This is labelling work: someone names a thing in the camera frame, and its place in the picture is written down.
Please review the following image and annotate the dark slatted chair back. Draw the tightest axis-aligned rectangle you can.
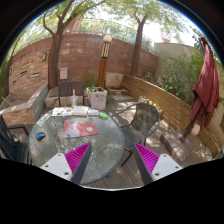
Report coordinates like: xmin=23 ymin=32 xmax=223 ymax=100
xmin=50 ymin=81 xmax=91 ymax=109

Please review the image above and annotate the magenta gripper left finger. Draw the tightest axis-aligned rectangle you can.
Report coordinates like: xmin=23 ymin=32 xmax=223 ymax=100
xmin=40 ymin=141 xmax=93 ymax=186

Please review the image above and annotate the left tree trunk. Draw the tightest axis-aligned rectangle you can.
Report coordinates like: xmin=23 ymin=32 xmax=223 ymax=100
xmin=43 ymin=0 xmax=75 ymax=88

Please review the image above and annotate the wooden slat bench fence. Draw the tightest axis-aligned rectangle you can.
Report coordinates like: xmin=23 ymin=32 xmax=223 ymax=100
xmin=121 ymin=74 xmax=214 ymax=158

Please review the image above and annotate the clear plastic cup with straw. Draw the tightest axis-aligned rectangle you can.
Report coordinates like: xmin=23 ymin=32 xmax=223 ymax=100
xmin=70 ymin=89 xmax=78 ymax=109

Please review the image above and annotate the dark wicker chair right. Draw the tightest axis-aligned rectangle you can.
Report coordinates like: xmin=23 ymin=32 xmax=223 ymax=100
xmin=121 ymin=102 xmax=160 ymax=164

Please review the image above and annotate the closed maroon patio umbrella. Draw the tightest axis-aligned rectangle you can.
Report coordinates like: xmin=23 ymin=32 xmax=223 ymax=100
xmin=180 ymin=36 xmax=219 ymax=142

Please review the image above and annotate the right tree trunk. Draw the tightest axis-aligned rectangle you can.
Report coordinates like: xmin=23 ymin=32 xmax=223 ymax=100
xmin=130 ymin=11 xmax=148 ymax=76

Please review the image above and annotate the round glass patio table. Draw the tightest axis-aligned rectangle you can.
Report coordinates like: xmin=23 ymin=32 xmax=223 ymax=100
xmin=29 ymin=111 xmax=124 ymax=185

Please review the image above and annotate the white square planter box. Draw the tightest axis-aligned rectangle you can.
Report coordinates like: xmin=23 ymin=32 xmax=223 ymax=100
xmin=86 ymin=87 xmax=107 ymax=110

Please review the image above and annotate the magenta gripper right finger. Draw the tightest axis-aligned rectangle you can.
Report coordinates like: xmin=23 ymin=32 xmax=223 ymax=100
xmin=133 ymin=142 xmax=184 ymax=186

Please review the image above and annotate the white open book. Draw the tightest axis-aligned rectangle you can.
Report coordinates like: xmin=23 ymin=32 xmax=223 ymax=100
xmin=72 ymin=106 xmax=88 ymax=116

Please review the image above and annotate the tree trunk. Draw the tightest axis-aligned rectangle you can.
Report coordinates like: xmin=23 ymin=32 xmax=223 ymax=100
xmin=43 ymin=0 xmax=75 ymax=88
xmin=130 ymin=11 xmax=148 ymax=76

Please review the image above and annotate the black chair left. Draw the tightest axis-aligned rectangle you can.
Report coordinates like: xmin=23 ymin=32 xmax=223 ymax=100
xmin=0 ymin=115 xmax=32 ymax=164

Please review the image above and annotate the green small bottle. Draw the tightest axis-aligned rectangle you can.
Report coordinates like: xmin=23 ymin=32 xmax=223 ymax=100
xmin=99 ymin=113 xmax=109 ymax=119

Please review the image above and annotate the concrete umbrella base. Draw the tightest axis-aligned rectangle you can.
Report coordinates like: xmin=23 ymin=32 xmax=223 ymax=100
xmin=159 ymin=129 xmax=205 ymax=164

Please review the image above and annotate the colourful magazine on table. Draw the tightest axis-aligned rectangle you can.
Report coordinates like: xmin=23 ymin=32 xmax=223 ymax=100
xmin=52 ymin=107 xmax=72 ymax=117

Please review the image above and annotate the wooden garden lamp post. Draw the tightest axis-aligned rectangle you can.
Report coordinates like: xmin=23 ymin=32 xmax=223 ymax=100
xmin=97 ymin=35 xmax=112 ymax=87

